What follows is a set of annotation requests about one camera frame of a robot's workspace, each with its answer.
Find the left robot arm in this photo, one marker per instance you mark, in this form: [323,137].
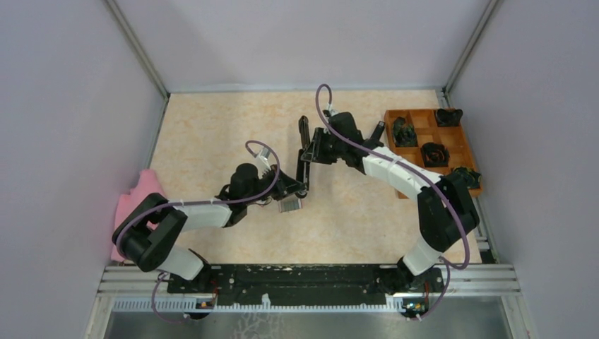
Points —
[147,224]

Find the pink cloth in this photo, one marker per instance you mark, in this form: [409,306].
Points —
[148,183]

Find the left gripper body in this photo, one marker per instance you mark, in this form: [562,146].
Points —
[268,179]

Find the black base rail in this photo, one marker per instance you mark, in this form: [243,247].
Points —
[350,285]

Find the dark clip bundle bottom right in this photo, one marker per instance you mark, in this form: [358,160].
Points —
[471,177]

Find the wooden compartment tray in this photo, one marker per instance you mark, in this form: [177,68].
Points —
[453,138]

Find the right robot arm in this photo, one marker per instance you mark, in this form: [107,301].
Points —
[446,212]

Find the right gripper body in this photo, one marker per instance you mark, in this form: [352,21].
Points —
[330,150]

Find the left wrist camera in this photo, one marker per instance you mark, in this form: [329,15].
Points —
[262,160]

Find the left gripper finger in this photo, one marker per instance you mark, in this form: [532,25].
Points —
[288,182]
[294,192]

